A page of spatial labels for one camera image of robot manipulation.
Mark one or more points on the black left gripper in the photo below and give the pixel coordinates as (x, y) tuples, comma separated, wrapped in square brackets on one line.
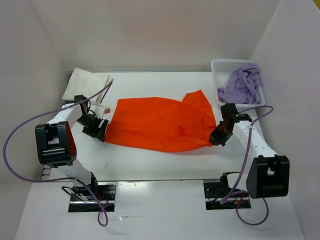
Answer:
[(97, 132)]

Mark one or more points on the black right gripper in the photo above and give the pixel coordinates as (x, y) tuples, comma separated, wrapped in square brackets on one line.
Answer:
[(214, 139)]

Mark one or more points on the white t shirt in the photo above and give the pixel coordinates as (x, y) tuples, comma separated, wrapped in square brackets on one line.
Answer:
[(85, 83)]

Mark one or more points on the orange t shirt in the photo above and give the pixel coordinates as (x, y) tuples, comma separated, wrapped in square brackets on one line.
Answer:
[(162, 124)]

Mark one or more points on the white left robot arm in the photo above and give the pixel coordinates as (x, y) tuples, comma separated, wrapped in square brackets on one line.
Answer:
[(56, 146)]

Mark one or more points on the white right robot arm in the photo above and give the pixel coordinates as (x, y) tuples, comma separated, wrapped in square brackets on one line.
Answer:
[(269, 173)]

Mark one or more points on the lavender t shirt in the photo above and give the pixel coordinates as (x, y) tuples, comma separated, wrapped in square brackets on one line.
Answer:
[(241, 86)]

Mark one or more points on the white plastic laundry basket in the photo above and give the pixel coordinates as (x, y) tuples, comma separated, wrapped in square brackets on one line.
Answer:
[(221, 70)]

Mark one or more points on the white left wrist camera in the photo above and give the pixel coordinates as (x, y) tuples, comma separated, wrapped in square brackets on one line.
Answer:
[(100, 111)]

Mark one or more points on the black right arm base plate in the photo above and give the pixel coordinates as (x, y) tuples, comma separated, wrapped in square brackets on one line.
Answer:
[(214, 191)]

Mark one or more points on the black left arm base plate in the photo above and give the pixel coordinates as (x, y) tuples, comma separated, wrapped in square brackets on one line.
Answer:
[(81, 201)]

